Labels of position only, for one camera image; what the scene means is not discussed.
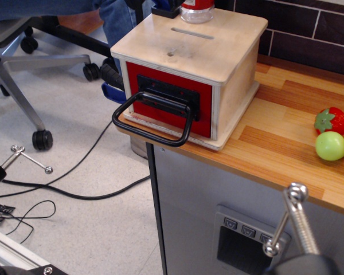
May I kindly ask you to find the aluminium frame rail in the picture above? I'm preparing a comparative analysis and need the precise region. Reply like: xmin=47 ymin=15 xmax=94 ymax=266
xmin=0 ymin=232 xmax=65 ymax=274

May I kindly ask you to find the grey office chair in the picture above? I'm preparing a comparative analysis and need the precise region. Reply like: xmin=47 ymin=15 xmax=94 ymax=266
xmin=0 ymin=16 xmax=116 ymax=151

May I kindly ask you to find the black metal drawer handle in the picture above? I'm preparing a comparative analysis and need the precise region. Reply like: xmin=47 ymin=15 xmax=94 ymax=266
xmin=112 ymin=74 xmax=200 ymax=147

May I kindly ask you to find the clear jar with red label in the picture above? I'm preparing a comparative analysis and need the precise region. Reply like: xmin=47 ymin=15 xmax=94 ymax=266
xmin=180 ymin=0 xmax=214 ymax=24

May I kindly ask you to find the red drawer front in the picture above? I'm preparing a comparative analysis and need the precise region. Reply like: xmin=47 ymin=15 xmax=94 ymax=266
xmin=126 ymin=62 xmax=212 ymax=138

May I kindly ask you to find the red toy strawberry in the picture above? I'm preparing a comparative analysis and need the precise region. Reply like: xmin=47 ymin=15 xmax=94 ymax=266
xmin=314 ymin=107 xmax=344 ymax=135

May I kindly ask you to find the person in blue jeans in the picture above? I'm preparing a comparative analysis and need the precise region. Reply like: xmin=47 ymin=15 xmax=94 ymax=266
xmin=0 ymin=0 xmax=157 ymax=74

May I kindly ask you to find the black clamp on box top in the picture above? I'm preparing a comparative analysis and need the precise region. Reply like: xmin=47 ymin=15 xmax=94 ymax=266
xmin=151 ymin=0 xmax=184 ymax=19

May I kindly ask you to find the thick black floor cable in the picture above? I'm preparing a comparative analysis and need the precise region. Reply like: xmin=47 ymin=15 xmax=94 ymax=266
xmin=0 ymin=120 xmax=151 ymax=201

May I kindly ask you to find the wooden box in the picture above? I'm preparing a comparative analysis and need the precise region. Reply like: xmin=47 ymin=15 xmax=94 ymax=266
xmin=111 ymin=9 xmax=268 ymax=151

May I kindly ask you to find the green toy apple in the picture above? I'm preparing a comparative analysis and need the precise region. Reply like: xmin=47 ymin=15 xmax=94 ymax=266
xmin=315 ymin=131 xmax=344 ymax=161

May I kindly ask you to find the grey cabinet with control panel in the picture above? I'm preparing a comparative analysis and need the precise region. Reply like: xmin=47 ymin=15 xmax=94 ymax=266
xmin=146 ymin=142 xmax=344 ymax=275

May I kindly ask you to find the small black connector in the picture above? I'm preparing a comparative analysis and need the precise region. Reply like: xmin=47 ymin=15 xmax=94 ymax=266
xmin=0 ymin=204 xmax=15 ymax=215

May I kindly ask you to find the blue and black clamp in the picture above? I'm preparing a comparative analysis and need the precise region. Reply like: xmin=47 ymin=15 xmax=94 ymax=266
xmin=100 ymin=64 xmax=126 ymax=104

